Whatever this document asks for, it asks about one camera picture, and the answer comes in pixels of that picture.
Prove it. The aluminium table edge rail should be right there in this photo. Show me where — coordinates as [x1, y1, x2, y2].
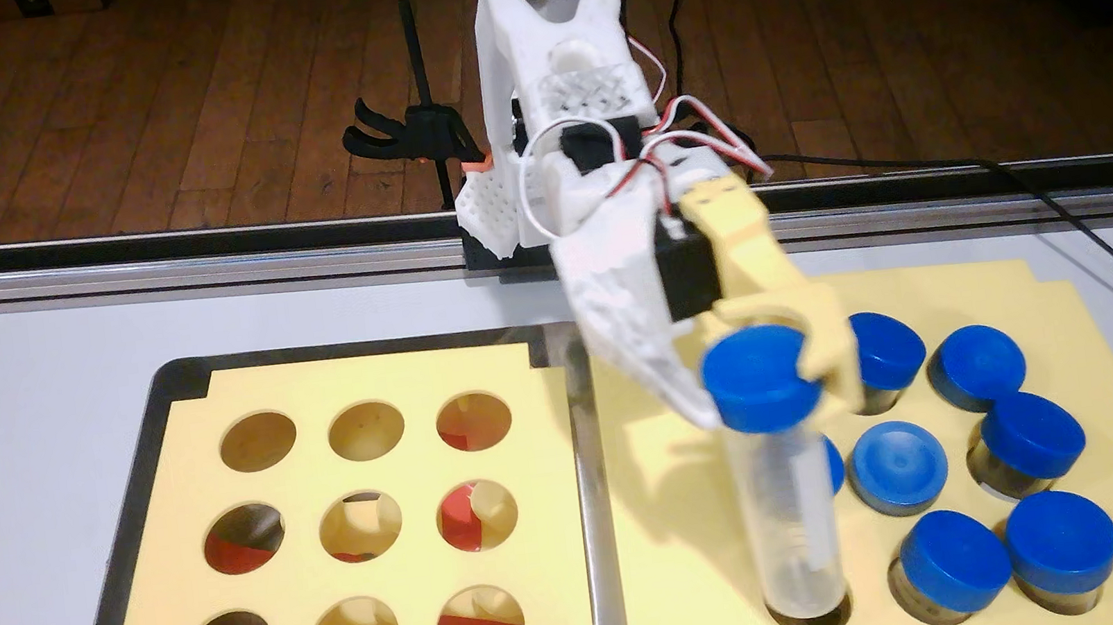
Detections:
[0, 113, 1113, 348]

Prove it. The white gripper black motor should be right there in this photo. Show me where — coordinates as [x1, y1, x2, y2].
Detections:
[541, 155, 867, 448]

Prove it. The steel tray with black rim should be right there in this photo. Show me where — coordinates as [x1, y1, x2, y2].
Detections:
[24, 311, 627, 625]

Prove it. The black bar clamp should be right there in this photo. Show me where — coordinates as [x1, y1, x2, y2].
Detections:
[328, 0, 495, 222]

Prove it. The yellow foam tube rack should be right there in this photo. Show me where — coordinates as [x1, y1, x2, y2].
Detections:
[62, 330, 598, 625]
[580, 233, 1113, 625]

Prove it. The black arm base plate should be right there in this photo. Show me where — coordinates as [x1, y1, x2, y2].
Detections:
[460, 220, 565, 293]

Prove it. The blue-capped test tube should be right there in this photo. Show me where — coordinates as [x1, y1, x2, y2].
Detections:
[923, 319, 1033, 420]
[880, 502, 1019, 625]
[844, 305, 933, 418]
[999, 484, 1113, 623]
[822, 431, 849, 499]
[696, 318, 854, 625]
[844, 415, 955, 524]
[961, 384, 1094, 507]

